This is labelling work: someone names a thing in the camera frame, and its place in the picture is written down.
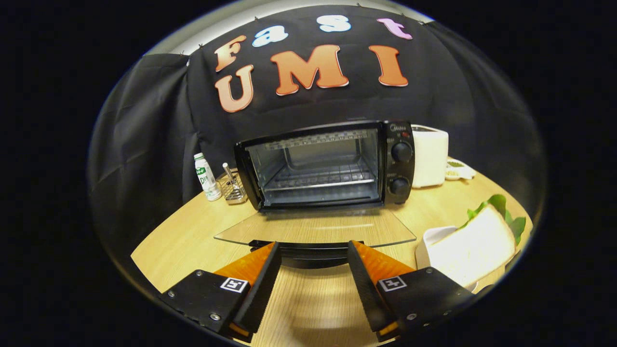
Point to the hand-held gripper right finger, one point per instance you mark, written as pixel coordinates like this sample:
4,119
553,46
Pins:
366,289

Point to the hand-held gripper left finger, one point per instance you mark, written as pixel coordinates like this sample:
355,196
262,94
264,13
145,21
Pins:
262,289

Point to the bread and lettuce sandwich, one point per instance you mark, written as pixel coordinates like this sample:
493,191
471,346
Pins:
472,250

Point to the black toaster oven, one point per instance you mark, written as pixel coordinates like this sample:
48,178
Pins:
402,168

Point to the white slot toaster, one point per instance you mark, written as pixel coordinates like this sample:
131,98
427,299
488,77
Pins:
429,159

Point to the white ribbed plate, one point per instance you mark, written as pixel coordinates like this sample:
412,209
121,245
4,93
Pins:
429,241

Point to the white bottle with green label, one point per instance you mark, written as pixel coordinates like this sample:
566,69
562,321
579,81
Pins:
206,178

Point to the white divided dish of beans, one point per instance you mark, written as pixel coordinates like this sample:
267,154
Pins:
458,169

